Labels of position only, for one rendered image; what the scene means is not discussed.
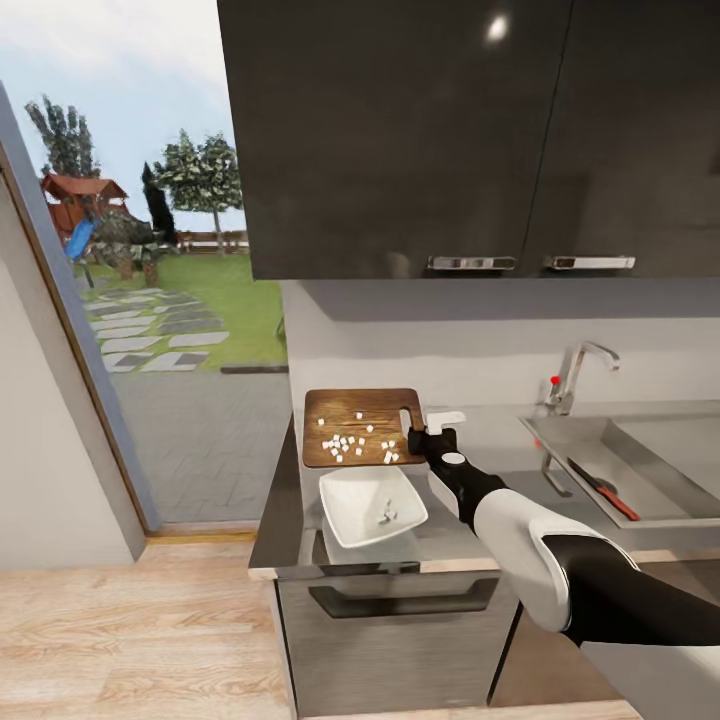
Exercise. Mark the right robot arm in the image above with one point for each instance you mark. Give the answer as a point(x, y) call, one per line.
point(657, 645)

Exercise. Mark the cutting board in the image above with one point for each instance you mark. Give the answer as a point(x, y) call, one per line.
point(349, 414)

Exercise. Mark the dishwasher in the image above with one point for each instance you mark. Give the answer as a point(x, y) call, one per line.
point(395, 642)

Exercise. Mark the drop in sink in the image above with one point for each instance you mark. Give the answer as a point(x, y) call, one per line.
point(665, 466)

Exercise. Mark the parer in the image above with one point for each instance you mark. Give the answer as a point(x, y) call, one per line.
point(606, 492)

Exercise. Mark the bowl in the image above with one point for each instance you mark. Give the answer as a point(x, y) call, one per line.
point(353, 498)

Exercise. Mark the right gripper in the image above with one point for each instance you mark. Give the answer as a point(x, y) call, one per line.
point(419, 442)

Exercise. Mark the cabinet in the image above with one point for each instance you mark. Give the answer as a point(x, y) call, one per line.
point(476, 139)

